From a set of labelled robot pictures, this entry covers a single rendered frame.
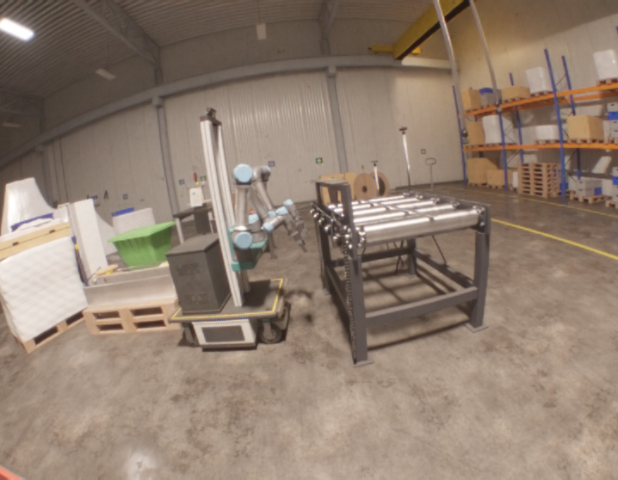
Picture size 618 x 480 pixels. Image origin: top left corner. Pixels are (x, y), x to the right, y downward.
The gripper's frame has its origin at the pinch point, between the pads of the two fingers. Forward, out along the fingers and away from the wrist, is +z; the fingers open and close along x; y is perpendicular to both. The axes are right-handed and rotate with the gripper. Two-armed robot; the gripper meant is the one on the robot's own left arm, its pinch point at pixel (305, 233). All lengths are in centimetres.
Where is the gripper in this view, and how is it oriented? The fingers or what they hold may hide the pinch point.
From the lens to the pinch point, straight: 238.3
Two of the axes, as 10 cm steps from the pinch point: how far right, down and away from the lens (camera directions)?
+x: 1.6, -1.3, 9.8
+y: 8.5, -4.8, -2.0
